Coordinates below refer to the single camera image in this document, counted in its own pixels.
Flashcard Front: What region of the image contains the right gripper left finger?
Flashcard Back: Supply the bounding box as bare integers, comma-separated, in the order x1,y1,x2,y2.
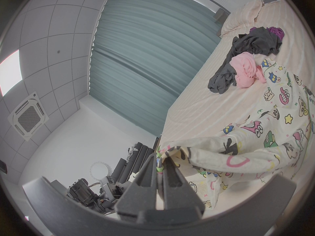
116,153,158,224

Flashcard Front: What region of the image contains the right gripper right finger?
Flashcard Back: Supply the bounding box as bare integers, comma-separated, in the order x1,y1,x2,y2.
162,159,206,218

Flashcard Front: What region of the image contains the white printed pyjama top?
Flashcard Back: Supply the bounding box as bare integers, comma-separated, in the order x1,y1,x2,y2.
156,58,315,209

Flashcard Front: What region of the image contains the bed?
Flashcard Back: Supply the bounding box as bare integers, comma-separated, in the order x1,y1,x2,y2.
157,0,315,213

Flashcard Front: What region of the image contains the ceiling air conditioner vent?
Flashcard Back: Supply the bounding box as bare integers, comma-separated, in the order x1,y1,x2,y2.
7,91,50,142

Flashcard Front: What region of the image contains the blue-green curtain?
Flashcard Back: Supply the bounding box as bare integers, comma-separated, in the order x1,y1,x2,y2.
87,0,222,137

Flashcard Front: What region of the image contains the pink garment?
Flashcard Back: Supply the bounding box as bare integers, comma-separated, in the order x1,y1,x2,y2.
229,52,267,88

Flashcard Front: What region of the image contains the black garment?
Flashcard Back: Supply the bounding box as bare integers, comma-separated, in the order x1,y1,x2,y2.
232,27,282,56

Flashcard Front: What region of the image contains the square ceiling light panel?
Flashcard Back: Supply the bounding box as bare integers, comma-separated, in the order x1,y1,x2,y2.
0,50,22,96

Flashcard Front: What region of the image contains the grey bedside table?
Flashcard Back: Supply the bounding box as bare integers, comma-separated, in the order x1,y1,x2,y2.
214,8,230,36

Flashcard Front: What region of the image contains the cream pillow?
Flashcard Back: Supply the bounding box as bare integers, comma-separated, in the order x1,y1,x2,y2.
220,0,262,36

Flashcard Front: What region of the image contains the purple garment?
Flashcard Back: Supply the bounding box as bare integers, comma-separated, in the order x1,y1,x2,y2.
250,26,286,40

